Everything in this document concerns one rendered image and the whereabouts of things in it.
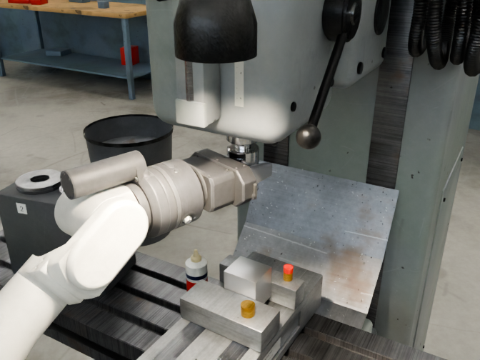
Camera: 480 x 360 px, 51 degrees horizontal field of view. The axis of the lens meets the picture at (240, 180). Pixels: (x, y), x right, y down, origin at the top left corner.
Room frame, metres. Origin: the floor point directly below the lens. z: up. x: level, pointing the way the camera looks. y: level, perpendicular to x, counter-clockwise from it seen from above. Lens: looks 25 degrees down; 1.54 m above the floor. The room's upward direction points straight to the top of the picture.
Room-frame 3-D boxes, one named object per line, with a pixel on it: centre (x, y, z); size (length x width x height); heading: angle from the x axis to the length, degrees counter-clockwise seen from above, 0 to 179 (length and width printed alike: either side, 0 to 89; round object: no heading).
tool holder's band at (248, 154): (0.68, 0.00, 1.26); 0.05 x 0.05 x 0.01
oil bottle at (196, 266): (0.78, 0.08, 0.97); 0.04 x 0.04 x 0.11
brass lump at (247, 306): (0.61, -0.01, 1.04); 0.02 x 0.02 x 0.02
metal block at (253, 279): (0.68, -0.01, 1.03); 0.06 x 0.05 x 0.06; 58
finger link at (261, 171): (0.66, -0.03, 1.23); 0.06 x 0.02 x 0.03; 133
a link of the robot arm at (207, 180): (0.62, 0.06, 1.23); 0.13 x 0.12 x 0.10; 43
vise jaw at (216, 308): (0.63, 0.02, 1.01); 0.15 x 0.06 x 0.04; 58
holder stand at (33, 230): (0.88, 0.34, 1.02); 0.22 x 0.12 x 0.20; 71
